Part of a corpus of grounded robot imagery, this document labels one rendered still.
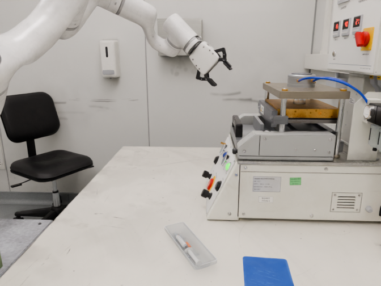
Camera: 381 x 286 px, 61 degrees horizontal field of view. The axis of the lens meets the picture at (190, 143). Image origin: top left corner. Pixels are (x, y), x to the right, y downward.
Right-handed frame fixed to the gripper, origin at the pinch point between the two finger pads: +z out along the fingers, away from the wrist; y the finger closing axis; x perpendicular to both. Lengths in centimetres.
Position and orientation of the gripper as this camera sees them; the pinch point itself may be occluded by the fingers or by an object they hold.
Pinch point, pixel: (221, 76)
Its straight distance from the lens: 132.9
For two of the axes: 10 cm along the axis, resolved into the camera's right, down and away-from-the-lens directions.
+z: 6.7, 7.4, -0.6
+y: -6.3, 6.2, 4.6
